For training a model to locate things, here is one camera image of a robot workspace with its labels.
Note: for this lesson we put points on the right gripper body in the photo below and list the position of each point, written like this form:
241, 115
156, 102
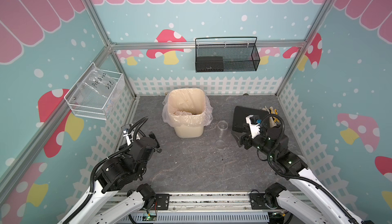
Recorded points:
258, 143

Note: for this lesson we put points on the clear plastic jar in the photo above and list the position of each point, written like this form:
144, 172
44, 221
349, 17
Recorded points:
221, 127

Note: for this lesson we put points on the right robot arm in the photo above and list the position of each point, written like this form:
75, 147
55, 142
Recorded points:
267, 136

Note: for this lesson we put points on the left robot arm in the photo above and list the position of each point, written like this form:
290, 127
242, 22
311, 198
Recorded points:
111, 174

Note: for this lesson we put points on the black plastic case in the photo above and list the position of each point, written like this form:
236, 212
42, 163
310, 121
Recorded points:
239, 118

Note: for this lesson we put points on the white yellow work gloves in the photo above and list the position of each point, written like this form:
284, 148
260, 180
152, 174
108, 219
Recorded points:
271, 110

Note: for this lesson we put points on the clear plastic bin liner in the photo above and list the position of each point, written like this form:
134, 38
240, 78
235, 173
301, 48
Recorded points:
207, 114

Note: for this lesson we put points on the cream trash bin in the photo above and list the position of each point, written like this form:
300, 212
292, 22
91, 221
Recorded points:
185, 109

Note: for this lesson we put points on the plastic bag in basket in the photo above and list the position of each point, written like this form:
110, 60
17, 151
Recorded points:
101, 84

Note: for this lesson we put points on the black box in basket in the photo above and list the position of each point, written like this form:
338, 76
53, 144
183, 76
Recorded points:
209, 64

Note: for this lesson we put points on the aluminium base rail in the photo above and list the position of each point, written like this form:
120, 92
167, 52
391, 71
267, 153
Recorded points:
226, 208

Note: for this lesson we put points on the black wire mesh basket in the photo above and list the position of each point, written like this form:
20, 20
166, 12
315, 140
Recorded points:
240, 54

